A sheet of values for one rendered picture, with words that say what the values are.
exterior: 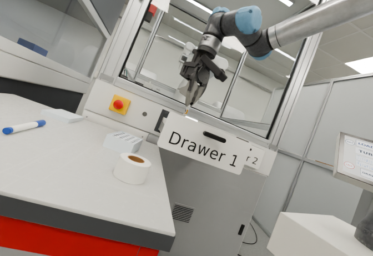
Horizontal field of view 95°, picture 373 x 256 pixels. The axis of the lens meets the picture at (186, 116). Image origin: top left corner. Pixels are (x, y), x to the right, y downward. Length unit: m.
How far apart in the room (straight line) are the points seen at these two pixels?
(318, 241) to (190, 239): 0.81
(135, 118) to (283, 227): 0.68
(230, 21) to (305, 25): 0.21
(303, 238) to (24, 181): 0.42
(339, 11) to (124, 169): 0.65
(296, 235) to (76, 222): 0.33
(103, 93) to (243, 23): 0.63
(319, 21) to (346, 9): 0.05
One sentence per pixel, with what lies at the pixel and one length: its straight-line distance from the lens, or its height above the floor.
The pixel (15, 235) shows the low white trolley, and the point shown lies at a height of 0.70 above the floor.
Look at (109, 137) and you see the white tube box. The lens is 0.55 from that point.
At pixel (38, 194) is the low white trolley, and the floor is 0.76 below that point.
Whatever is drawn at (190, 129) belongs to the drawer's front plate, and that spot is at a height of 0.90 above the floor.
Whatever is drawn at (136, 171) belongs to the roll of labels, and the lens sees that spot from 0.37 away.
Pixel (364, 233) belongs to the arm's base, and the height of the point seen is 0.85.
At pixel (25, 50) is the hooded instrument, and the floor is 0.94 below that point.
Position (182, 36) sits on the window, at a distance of 0.94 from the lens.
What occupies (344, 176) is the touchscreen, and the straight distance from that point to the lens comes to 1.15.
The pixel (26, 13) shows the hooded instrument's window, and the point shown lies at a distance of 1.07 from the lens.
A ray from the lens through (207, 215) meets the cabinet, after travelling 1.06.
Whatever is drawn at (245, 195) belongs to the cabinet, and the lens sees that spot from 1.09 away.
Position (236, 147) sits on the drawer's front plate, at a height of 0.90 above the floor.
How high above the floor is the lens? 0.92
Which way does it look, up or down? 2 degrees up
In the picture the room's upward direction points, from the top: 22 degrees clockwise
